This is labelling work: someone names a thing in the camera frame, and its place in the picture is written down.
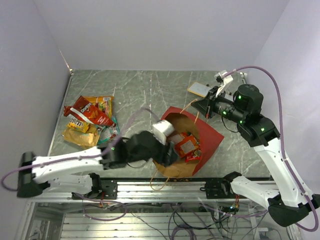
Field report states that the red nuts snack packet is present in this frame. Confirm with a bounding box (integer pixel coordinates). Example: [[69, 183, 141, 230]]
[[185, 148, 202, 164]]

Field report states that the orange snack packet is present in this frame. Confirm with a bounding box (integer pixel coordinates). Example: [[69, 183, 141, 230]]
[[169, 132, 200, 158]]

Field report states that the red paper bag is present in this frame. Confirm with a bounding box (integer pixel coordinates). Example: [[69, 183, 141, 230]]
[[153, 106, 224, 182]]

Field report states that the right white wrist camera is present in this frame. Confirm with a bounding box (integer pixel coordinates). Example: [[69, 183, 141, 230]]
[[214, 70, 234, 98]]

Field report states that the aluminium frame rail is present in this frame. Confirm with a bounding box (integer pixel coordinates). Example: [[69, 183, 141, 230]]
[[27, 181, 281, 204]]

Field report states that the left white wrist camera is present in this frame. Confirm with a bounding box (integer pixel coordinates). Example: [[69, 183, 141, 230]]
[[151, 120, 175, 145]]

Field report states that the yellow candy packet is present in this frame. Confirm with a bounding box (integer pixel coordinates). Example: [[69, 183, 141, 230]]
[[66, 118, 90, 133]]

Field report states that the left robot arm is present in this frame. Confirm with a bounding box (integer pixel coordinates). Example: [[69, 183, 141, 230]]
[[16, 131, 180, 199]]

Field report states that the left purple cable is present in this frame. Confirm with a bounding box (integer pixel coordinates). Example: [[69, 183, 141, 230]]
[[1, 107, 161, 201]]

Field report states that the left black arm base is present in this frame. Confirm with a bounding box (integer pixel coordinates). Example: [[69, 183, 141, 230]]
[[82, 178, 118, 200]]

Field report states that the red yellow snack packet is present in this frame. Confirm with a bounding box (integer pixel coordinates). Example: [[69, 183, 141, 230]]
[[96, 99, 112, 119]]

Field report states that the teal snack packet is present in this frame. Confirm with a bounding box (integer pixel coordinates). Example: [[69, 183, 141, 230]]
[[97, 116, 120, 145]]

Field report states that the orange kettle chips bag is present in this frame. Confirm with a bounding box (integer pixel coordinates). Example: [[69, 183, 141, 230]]
[[84, 95, 114, 119]]

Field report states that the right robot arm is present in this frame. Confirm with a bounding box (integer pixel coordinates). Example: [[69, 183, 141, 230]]
[[191, 84, 320, 227]]

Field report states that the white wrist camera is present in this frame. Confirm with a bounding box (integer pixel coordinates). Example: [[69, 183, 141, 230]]
[[151, 120, 175, 145], [214, 70, 234, 98]]

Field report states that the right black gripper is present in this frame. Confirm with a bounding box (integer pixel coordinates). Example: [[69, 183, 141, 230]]
[[191, 85, 247, 124]]

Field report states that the gold brown snack packet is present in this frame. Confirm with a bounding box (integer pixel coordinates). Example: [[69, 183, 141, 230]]
[[62, 124, 101, 149]]

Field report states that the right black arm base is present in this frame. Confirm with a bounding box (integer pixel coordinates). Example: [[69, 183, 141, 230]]
[[199, 179, 232, 199]]

